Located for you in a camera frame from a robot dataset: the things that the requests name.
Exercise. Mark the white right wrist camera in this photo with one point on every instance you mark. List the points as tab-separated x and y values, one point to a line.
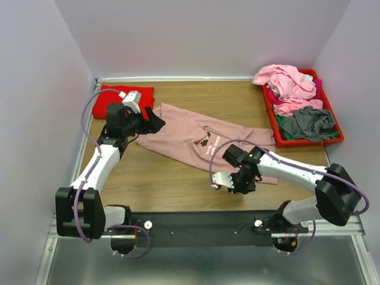
220	179

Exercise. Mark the magenta t-shirt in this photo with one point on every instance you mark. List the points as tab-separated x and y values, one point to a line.
317	84

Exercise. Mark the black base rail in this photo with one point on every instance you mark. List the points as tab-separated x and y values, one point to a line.
200	229

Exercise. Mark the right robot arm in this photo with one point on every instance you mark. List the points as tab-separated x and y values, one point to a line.
335	196

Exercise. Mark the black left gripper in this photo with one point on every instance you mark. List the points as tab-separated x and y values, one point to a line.
151	125

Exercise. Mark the dusty pink graphic t-shirt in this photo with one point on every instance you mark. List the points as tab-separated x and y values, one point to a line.
193	138

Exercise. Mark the grey t-shirt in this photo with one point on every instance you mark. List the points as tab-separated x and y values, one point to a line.
310	123

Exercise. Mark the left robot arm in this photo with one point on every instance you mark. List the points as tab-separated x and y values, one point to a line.
79	209

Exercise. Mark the light pink t-shirt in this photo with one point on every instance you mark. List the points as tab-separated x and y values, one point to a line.
291	104

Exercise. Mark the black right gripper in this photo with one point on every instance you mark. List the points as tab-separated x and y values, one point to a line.
243	190

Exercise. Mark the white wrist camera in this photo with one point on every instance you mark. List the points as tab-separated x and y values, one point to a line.
131	100
220	179

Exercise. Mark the red t-shirt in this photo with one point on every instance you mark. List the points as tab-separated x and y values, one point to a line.
109	97

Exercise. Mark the green t-shirt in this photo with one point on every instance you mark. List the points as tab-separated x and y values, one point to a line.
282	124

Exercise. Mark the red plastic bin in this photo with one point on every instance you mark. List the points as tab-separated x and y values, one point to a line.
306	127

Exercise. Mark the white printed t-shirt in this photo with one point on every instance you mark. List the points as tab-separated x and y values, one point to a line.
292	85

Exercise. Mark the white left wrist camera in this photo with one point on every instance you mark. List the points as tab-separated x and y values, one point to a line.
131	100

